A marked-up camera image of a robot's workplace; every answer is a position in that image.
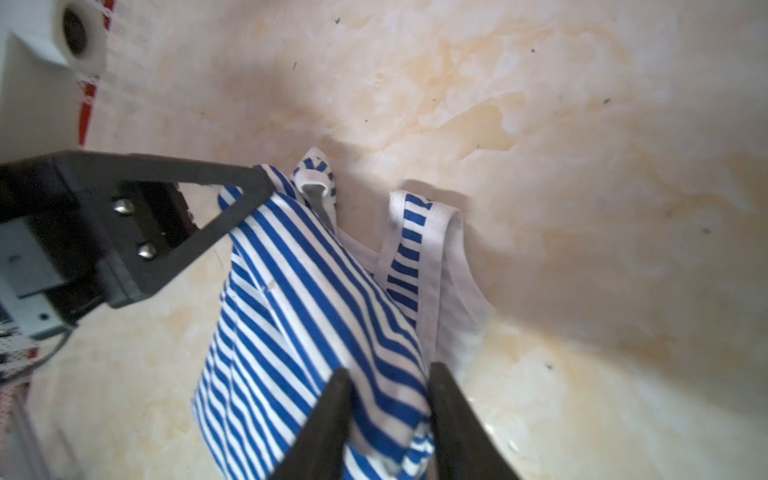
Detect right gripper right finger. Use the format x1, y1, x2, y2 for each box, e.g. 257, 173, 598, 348
428, 362, 520, 480

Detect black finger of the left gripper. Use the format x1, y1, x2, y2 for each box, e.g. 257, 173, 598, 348
59, 151, 274, 308

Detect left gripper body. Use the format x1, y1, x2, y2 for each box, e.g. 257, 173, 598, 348
1, 152, 198, 340

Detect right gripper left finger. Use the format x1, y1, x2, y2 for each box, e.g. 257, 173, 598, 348
270, 368, 352, 480

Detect blue white striped tank top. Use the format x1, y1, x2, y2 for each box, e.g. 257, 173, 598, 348
193, 148, 493, 479

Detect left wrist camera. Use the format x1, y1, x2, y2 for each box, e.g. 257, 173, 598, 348
1, 1, 107, 163

